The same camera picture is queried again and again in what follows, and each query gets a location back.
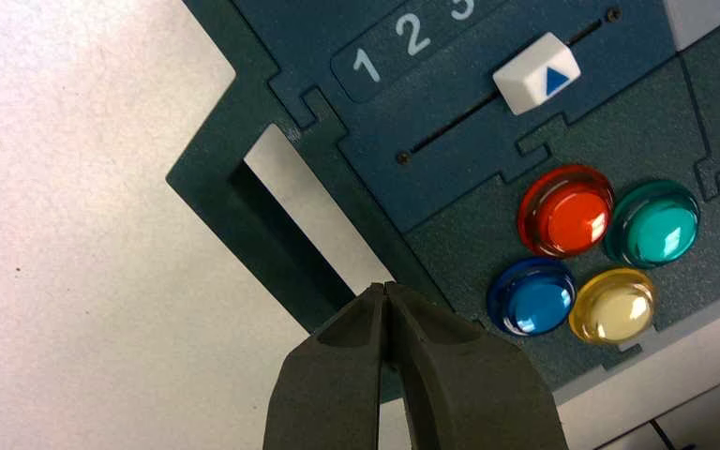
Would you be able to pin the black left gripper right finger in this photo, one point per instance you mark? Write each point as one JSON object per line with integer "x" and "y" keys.
{"x": 472, "y": 391}

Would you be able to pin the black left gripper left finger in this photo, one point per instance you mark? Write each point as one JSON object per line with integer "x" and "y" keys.
{"x": 329, "y": 397}

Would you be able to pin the grey blue control box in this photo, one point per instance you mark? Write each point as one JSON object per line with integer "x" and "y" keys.
{"x": 459, "y": 174}

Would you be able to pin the blue round push button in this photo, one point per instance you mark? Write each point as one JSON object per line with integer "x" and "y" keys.
{"x": 534, "y": 301}

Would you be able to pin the yellow round push button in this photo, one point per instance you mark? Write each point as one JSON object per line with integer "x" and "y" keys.
{"x": 614, "y": 307}

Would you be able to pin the red round push button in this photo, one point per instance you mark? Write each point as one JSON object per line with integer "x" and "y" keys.
{"x": 568, "y": 214}

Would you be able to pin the green round push button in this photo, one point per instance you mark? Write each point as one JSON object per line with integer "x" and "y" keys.
{"x": 655, "y": 226}

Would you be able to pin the white slider knob blue triangle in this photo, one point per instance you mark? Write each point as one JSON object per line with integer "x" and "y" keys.
{"x": 524, "y": 81}

